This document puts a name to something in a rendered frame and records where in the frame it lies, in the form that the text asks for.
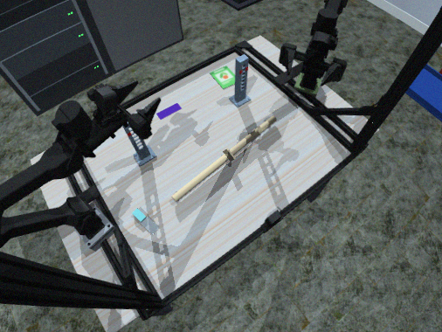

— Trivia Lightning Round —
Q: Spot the long beige rail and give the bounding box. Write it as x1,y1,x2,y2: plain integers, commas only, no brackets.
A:
172,116,277,201

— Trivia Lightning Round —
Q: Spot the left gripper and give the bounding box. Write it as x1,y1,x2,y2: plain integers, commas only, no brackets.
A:
92,80,161,140

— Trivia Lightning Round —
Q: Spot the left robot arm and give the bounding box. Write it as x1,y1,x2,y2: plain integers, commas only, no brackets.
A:
0,85,122,248

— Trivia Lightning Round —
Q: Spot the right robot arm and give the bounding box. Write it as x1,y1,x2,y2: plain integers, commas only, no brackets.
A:
300,0,348,90

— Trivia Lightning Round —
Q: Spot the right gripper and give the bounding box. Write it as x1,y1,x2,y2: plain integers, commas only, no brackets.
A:
279,43,347,86

